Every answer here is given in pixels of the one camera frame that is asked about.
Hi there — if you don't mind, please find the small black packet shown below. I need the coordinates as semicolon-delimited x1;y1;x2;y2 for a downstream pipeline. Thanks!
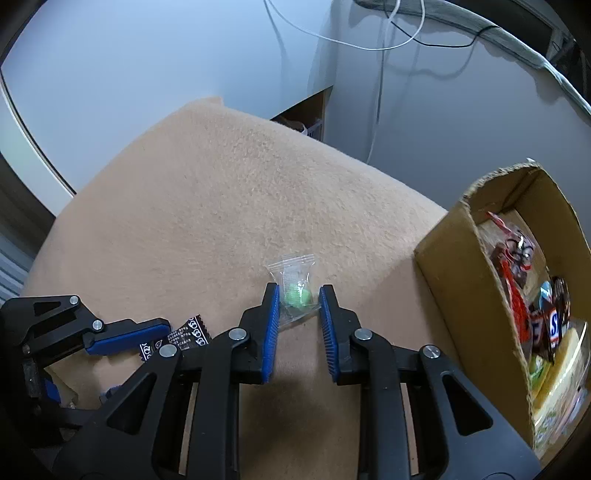
137;315;214;364

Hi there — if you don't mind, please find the cardboard box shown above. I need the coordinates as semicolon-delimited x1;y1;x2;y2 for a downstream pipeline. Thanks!
413;159;591;467

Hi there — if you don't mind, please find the clear packet with green candy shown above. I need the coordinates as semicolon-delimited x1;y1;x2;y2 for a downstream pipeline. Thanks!
267;254;324;331

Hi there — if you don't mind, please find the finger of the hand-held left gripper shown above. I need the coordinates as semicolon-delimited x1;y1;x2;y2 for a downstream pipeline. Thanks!
0;294;171;357
44;376;122;432

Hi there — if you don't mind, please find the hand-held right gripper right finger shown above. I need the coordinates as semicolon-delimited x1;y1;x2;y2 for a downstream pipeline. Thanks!
318;284;543;480

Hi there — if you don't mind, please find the red snack packet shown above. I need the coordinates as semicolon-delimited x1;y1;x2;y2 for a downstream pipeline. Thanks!
487;211;539;344

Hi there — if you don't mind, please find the grey ribbed panel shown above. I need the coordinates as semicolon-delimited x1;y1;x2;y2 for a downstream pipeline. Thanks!
0;230;37;302

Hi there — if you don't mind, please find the small brown storage box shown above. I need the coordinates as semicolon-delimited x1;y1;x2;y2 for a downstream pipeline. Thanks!
270;87;334;142

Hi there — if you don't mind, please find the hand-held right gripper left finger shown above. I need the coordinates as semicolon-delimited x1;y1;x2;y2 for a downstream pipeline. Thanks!
53;283;281;480

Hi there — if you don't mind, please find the dark window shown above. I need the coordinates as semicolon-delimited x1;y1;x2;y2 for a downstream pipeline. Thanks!
462;0;583;70

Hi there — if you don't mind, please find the thin white cable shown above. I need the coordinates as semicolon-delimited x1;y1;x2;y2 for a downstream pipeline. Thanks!
263;0;426;51

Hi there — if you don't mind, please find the hanging white cable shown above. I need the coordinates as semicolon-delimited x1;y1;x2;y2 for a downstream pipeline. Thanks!
368;0;402;163

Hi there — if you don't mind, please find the clear plastic cookie pack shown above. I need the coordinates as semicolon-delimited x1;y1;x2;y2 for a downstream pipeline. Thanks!
531;323;591;463

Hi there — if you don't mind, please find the black cable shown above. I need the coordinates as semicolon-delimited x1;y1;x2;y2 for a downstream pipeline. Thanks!
392;21;497;48

